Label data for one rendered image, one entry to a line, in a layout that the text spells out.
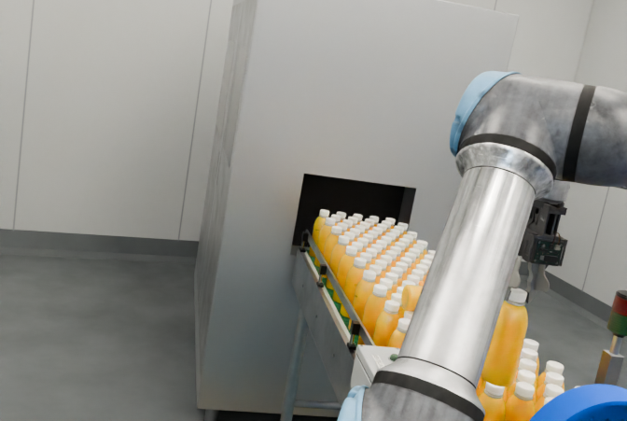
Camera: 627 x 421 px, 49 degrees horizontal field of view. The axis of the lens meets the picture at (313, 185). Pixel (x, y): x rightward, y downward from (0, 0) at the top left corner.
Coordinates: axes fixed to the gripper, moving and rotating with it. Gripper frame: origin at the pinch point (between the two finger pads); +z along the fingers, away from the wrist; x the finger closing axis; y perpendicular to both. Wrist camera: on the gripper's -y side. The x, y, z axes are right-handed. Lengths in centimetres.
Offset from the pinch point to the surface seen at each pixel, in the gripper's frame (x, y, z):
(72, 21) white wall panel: -146, -376, -33
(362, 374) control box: -24.3, -11.3, 25.3
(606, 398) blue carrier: 6.7, 24.0, 8.8
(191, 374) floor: -45, -211, 131
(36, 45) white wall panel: -166, -373, -14
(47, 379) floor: -113, -196, 131
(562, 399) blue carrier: 1.0, 20.7, 11.4
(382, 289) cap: -7, -59, 22
